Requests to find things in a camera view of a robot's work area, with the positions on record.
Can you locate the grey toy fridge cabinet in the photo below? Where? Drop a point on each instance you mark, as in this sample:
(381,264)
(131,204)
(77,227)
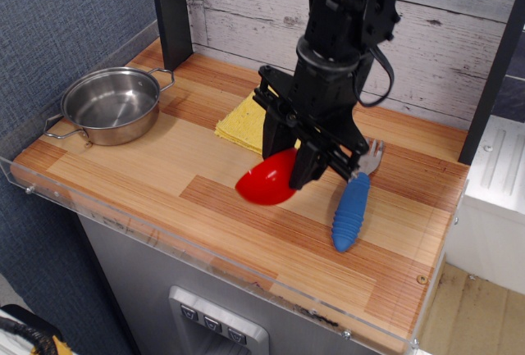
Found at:
(141,276)

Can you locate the yellow object bottom left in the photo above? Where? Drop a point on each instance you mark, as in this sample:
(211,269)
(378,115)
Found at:
(54,346)

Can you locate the black left vertical post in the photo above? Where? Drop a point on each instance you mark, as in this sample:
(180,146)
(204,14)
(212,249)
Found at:
(174,32)

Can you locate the white ridged appliance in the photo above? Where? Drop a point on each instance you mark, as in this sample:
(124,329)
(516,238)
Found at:
(486,237)

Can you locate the clear acrylic edge guard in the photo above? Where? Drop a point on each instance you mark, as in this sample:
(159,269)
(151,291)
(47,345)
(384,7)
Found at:
(374,293)

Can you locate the yellow folded cloth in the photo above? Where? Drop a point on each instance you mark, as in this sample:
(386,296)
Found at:
(244,125)

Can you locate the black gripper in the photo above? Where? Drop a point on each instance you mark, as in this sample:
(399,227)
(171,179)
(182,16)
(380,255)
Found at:
(313,110)

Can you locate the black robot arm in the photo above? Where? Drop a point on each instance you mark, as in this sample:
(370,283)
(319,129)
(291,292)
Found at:
(335,27)

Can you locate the small stainless steel pot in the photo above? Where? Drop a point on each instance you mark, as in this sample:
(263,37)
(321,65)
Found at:
(112,106)

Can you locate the black vertical post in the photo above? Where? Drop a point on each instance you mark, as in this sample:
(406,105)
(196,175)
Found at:
(502,59)
(174,32)

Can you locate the black right vertical post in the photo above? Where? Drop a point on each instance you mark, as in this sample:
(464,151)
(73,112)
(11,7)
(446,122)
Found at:
(502,59)

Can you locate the blue handled metal fork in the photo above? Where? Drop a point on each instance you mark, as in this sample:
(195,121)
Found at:
(349,214)

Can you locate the red plastic bowl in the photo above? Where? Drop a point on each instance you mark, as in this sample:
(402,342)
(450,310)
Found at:
(268,183)

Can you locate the silver dispenser button panel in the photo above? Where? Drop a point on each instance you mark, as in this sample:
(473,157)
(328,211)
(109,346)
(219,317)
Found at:
(206,328)

